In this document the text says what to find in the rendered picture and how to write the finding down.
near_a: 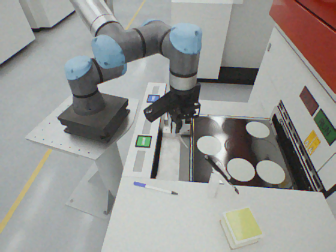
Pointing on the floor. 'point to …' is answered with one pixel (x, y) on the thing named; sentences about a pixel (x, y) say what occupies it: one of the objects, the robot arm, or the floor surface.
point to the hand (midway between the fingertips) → (172, 134)
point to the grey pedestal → (99, 186)
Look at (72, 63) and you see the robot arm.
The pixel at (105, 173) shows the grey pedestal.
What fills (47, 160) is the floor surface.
